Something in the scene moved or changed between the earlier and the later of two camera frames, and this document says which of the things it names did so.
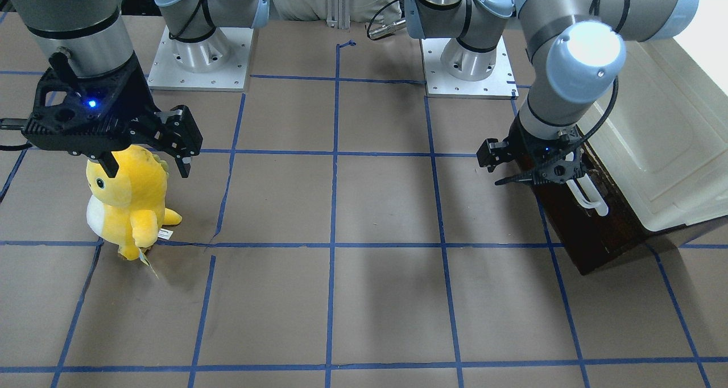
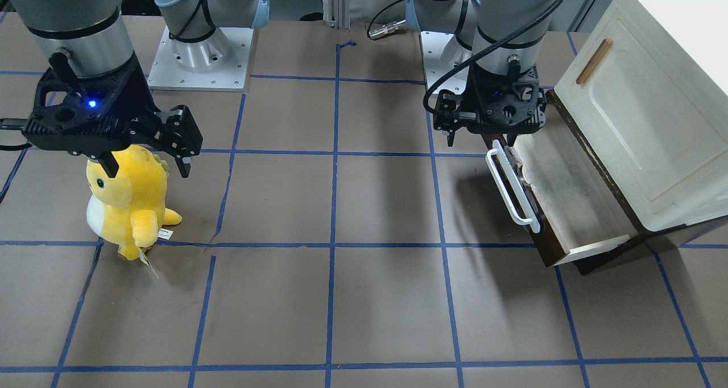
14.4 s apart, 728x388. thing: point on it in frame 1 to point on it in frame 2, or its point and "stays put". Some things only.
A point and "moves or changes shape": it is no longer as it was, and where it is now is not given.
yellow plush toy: x=128 y=210 stays put
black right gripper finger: x=183 y=162 stays put
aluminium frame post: x=338 y=3 stays put
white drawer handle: x=595 y=200 to x=516 y=185
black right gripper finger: x=108 y=162 stays put
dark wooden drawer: x=590 y=238 moves or changes shape
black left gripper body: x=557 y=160 to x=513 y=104
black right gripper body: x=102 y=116 stays put
